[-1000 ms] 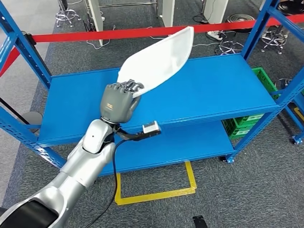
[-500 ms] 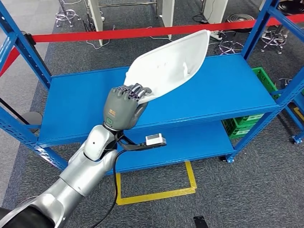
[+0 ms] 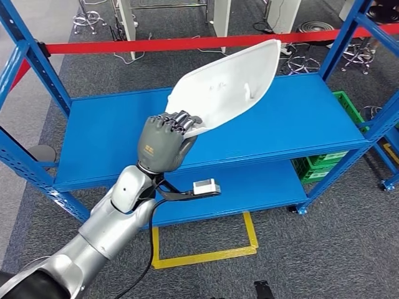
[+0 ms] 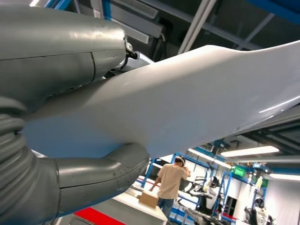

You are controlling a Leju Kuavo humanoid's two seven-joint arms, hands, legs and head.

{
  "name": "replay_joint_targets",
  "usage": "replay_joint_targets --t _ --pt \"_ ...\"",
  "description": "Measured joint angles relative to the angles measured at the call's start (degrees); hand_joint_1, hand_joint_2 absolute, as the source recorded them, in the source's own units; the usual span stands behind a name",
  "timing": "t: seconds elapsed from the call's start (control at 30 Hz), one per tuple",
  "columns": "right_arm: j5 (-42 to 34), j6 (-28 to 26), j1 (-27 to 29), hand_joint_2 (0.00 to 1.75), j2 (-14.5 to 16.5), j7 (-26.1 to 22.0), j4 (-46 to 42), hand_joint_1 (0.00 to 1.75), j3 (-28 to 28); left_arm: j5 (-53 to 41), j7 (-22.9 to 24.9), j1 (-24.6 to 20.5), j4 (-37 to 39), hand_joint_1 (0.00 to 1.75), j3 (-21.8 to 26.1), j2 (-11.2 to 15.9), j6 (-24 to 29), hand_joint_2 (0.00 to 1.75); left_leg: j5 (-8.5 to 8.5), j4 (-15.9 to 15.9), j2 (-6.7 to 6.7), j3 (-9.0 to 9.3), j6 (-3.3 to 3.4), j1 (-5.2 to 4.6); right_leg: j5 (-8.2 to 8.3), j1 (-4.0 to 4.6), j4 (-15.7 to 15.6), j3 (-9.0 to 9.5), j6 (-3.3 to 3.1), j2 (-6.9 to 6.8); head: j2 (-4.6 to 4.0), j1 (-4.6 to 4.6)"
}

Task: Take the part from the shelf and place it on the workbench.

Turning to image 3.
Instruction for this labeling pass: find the belt stanchion with chrome base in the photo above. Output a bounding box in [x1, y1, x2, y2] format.
[37, 40, 51, 59]

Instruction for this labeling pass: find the chrome chair base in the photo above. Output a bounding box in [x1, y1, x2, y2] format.
[341, 41, 376, 75]
[73, 10, 107, 36]

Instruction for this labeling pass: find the black robot right foot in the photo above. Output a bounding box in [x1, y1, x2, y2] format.
[254, 280, 275, 299]

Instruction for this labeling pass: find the yellow floor tape strip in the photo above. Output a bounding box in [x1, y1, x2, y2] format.
[383, 142, 399, 166]

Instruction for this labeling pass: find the white desk leg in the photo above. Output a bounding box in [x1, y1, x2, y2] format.
[213, 0, 232, 54]
[268, 0, 302, 35]
[116, 0, 137, 60]

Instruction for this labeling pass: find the short red barrier belt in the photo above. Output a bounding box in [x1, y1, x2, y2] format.
[11, 57, 32, 92]

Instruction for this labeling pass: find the long red barrier belt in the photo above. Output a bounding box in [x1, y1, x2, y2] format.
[45, 22, 399, 55]

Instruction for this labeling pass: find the white curved plastic part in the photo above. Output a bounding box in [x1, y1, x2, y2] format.
[165, 39, 282, 138]

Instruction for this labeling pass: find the blue metal shelf rack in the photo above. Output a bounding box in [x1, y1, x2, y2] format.
[0, 0, 399, 231]

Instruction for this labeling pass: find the small blue metal rack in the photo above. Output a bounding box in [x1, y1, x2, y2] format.
[373, 120, 399, 192]

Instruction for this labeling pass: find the yellow floor tape square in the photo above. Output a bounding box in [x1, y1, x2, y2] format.
[151, 211, 259, 270]

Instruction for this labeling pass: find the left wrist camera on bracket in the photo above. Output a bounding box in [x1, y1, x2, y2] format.
[156, 178, 221, 202]

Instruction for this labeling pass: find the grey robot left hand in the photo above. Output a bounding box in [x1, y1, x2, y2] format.
[137, 110, 203, 174]

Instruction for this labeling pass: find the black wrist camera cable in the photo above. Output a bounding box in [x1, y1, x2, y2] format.
[113, 197, 169, 299]

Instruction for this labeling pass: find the chrome chair foot ring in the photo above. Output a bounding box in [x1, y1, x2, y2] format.
[286, 55, 321, 75]

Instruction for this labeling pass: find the green plastic crate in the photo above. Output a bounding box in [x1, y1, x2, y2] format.
[292, 158, 337, 185]
[307, 90, 370, 168]

